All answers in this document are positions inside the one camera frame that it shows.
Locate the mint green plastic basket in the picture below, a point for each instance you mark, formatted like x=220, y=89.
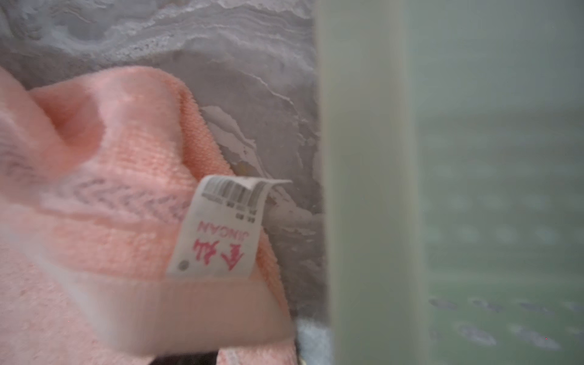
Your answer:
x=452, y=159

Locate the pink towel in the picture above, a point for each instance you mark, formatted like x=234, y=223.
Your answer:
x=125, y=235

